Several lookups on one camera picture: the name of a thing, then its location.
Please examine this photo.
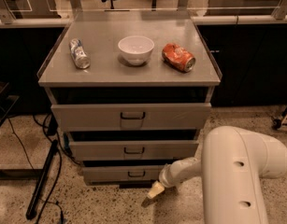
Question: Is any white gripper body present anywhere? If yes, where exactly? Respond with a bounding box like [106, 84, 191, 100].
[159, 164, 180, 188]

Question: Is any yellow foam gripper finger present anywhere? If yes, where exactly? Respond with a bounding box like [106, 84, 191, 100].
[147, 181, 165, 199]

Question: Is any grey bottom drawer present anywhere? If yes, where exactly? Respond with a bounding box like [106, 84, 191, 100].
[82, 165, 164, 183]

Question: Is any grey drawer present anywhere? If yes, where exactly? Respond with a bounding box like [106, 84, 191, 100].
[51, 103, 211, 132]
[82, 165, 164, 183]
[69, 140, 198, 161]

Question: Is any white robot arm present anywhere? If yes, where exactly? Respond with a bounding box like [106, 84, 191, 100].
[148, 126, 287, 224]

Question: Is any grey middle drawer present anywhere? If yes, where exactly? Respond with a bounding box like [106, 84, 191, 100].
[69, 140, 198, 161]

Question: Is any grey top drawer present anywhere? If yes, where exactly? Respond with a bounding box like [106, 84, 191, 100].
[51, 103, 211, 132]

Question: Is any grey drawer cabinet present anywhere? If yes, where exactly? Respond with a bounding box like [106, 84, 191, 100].
[36, 10, 223, 189]

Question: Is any crushed orange soda can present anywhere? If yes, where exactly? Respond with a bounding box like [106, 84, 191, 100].
[162, 43, 195, 73]

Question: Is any wheeled cart base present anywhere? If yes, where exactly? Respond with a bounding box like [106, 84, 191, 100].
[272, 107, 287, 130]

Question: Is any black power strip bar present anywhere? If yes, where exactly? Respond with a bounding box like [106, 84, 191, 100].
[25, 140, 58, 220]

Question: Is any white ceramic bowl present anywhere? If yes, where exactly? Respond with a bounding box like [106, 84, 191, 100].
[118, 35, 154, 65]

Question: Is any dark side table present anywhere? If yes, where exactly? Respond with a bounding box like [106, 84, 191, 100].
[0, 81, 41, 180]

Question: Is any black floor cable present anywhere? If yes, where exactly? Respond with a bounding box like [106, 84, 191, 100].
[7, 113, 81, 224]

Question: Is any white window ledge rail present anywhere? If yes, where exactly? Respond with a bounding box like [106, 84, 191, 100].
[0, 15, 287, 29]

